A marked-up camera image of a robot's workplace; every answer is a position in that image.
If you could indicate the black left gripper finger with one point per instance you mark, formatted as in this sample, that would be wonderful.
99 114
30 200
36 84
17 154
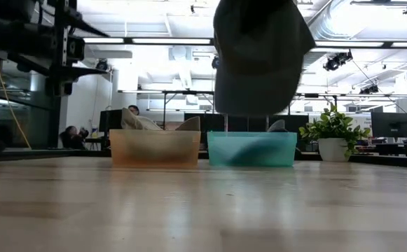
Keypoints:
80 73
82 28

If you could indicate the beige baseball cap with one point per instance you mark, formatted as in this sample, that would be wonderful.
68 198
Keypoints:
136 122

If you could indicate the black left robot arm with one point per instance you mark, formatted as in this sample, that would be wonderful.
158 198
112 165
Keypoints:
14 35

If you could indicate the black track spotlight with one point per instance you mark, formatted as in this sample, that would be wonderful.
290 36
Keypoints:
336 61
369 89
101 64

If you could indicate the black computer monitor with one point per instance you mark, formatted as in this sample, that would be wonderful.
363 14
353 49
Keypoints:
110 120
390 124

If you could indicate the person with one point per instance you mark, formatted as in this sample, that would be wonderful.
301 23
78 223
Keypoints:
134 109
73 136

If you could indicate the long ceiling light strip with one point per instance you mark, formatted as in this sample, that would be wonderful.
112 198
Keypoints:
171 41

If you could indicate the orange translucent plastic bin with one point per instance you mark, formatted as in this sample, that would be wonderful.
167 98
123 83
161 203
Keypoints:
154 150

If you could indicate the teal translucent plastic bin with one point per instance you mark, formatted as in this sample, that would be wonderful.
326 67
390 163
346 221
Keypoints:
224 150

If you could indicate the green leafy plant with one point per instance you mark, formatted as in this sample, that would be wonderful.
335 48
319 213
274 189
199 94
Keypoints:
332 122

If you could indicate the white plant pot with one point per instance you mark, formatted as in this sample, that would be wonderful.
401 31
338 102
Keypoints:
332 150

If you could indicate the black metal frame stand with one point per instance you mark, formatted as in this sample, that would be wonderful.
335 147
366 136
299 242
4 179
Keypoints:
189 92

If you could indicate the black low partition wall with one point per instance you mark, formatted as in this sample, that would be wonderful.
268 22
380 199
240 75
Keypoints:
203 122

